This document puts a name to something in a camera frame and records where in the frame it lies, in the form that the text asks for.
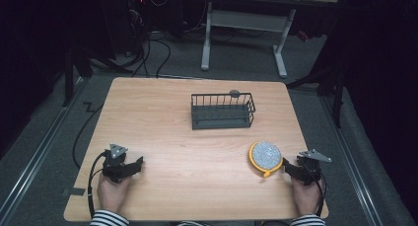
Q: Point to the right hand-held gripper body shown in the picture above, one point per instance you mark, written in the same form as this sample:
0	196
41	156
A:
309	168

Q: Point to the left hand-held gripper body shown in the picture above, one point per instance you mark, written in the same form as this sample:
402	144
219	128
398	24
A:
115	163

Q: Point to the round yellow steel-wool scrubber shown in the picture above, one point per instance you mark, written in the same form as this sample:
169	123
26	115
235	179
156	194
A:
266	157

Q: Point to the person's right hand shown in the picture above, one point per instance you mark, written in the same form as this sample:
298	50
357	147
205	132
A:
306	196

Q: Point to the person's left hand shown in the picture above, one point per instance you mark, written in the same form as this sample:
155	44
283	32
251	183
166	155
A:
112	193

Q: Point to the grey tape strip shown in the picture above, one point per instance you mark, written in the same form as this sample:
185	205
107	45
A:
75	191

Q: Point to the black stand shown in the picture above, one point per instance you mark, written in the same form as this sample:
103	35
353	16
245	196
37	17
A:
75	64
335	84

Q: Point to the dark computer tower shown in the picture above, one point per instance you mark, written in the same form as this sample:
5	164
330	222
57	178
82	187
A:
136	22

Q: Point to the white-legged desk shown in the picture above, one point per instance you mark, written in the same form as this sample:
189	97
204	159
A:
246	22

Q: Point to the metal floor rail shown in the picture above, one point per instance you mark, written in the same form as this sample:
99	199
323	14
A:
36	153
355	166

